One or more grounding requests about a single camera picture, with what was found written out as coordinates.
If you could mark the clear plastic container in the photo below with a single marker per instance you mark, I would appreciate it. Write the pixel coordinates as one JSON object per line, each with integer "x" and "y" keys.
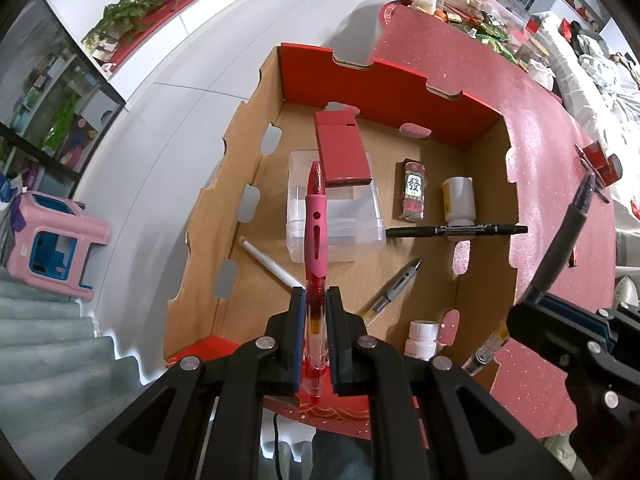
{"x": 350, "y": 230}

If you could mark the person's leg in jeans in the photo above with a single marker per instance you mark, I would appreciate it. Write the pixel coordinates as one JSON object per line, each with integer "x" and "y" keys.
{"x": 345, "y": 457}

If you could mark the red and brown cardboard box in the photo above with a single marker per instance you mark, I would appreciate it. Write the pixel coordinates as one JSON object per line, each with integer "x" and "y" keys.
{"x": 350, "y": 280}

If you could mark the small plain red box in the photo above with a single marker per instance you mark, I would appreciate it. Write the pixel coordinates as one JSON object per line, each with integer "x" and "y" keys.
{"x": 342, "y": 145}

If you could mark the pink and red pen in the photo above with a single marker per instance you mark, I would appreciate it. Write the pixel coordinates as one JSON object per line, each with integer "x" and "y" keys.
{"x": 316, "y": 225}

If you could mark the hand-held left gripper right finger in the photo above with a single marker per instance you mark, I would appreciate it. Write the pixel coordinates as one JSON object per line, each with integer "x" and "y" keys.
{"x": 336, "y": 340}

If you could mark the white cabinet with red top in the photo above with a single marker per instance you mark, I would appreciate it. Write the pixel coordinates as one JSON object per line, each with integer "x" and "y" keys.
{"x": 200, "y": 5}

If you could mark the glass display cabinet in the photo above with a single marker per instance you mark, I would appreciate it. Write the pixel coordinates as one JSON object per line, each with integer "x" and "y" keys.
{"x": 50, "y": 110}

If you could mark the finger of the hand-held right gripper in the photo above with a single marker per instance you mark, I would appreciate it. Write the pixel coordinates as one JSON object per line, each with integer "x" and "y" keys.
{"x": 545, "y": 330}
{"x": 570, "y": 310}

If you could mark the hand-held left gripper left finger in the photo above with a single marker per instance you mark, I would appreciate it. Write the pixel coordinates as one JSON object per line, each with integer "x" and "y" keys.
{"x": 298, "y": 340}

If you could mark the dark grip clear pen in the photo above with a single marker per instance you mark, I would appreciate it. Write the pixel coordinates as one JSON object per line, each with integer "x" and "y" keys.
{"x": 565, "y": 240}

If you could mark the pale scalloped sofa cover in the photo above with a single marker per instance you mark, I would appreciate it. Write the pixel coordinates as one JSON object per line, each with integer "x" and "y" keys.
{"x": 50, "y": 360}

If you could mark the decorated red rectangular box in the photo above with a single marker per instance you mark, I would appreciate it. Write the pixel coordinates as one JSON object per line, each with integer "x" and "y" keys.
{"x": 414, "y": 190}

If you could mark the white pill bottle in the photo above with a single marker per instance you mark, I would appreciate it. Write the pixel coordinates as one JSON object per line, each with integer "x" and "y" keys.
{"x": 422, "y": 340}

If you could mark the black pen with gold clip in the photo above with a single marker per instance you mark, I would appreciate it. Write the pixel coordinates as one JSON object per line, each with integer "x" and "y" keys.
{"x": 600, "y": 195}

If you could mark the green potted plant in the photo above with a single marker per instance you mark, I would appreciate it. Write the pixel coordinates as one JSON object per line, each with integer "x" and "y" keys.
{"x": 127, "y": 15}

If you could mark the white barrel pen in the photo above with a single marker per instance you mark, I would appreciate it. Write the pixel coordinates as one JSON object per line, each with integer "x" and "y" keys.
{"x": 265, "y": 262}

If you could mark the white bedding on sofa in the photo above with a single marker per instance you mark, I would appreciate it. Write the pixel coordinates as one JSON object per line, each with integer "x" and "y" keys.
{"x": 600, "y": 75}

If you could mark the yellow label pill bottle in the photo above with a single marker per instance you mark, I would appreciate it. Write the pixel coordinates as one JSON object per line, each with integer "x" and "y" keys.
{"x": 460, "y": 200}

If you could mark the pink and blue plastic stool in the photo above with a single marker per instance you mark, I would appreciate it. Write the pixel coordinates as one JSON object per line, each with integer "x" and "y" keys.
{"x": 55, "y": 240}

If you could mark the grey grip gel pen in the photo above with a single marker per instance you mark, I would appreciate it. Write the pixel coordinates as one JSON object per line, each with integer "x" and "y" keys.
{"x": 395, "y": 287}

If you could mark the pile of snack packets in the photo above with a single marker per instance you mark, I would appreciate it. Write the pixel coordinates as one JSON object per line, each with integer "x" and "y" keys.
{"x": 480, "y": 20}

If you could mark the black marker pen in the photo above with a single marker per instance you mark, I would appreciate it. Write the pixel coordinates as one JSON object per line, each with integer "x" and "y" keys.
{"x": 450, "y": 230}

